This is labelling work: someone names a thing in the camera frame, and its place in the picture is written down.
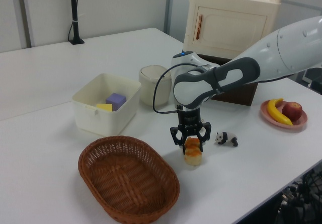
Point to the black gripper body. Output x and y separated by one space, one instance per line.
188 120

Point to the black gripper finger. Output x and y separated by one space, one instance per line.
205 133
184 146

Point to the orange toy bread loaf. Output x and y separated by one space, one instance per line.
193 158

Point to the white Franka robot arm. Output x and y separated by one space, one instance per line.
289 47

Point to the brown wicker basket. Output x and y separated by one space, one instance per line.
125 178

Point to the toy panda figure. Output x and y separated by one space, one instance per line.
227 137

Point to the white lidded trash can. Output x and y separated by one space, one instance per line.
148 88

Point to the yellow toy banana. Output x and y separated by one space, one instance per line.
273 110

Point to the purple cube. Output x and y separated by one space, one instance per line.
115 100

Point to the cream plastic bin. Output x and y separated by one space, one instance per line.
105 123

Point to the yellow cube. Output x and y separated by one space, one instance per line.
104 107

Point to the red toy apple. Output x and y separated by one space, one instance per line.
291 110

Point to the pink plate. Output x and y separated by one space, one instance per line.
303 118

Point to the cream toy cabinet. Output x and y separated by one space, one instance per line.
226 15

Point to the black pole stand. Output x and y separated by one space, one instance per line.
74 12

